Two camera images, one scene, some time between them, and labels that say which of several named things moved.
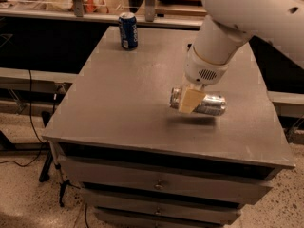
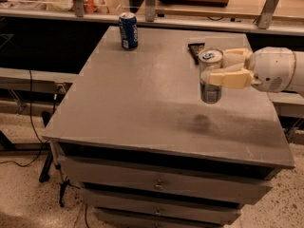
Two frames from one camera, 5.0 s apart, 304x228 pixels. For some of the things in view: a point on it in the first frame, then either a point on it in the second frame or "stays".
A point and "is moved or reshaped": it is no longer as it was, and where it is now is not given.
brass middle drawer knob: (158, 212) stays
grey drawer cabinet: (136, 161) stays
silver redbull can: (212, 104) is moved or reshaped
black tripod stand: (46, 171) stays
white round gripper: (202, 69) to (272, 67)
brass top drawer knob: (159, 186) stays
